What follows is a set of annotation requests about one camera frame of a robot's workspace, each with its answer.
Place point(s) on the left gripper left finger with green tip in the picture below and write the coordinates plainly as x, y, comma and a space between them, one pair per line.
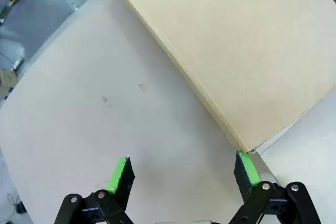
123, 175

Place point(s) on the left gripper right finger with green tip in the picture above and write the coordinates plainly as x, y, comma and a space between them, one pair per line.
245, 174

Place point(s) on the brown cardboard shipping box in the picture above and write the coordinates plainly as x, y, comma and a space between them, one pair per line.
236, 51

